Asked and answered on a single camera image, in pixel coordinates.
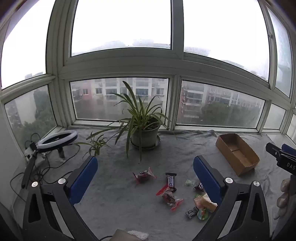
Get black tripod stick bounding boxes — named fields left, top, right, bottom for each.
left=21, top=142, right=39, bottom=189

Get pink and white apartment buildings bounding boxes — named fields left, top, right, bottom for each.
left=70, top=77, right=265, bottom=121

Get grey-green plant pot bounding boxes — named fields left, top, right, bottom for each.
left=131, top=123, right=160, bottom=149

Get small spider plant offshoot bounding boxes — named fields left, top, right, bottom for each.
left=74, top=133, right=110, bottom=158

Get person's right hand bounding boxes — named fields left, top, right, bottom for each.
left=273, top=178, right=292, bottom=220

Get green spider plant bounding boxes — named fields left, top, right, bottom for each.
left=87, top=81, right=173, bottom=163

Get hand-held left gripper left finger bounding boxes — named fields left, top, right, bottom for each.
left=22, top=156, right=100, bottom=241

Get grey blanket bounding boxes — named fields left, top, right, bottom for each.
left=9, top=126, right=285, bottom=241

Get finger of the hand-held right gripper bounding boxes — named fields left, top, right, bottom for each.
left=281, top=144, right=296, bottom=154
left=265, top=142, right=282, bottom=160

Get brown chocolate bar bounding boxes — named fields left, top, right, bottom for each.
left=165, top=173, right=177, bottom=189

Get grey-green pot saucer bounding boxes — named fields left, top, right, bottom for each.
left=130, top=136, right=161, bottom=151

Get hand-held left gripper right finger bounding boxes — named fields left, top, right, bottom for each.
left=193, top=155, right=272, bottom=241

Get white ring light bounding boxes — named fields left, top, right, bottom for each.
left=37, top=130, right=78, bottom=153
left=10, top=133, right=74, bottom=204

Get cardboard box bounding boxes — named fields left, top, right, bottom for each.
left=216, top=133, right=260, bottom=176

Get white window frame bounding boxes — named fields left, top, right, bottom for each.
left=0, top=0, right=296, bottom=139

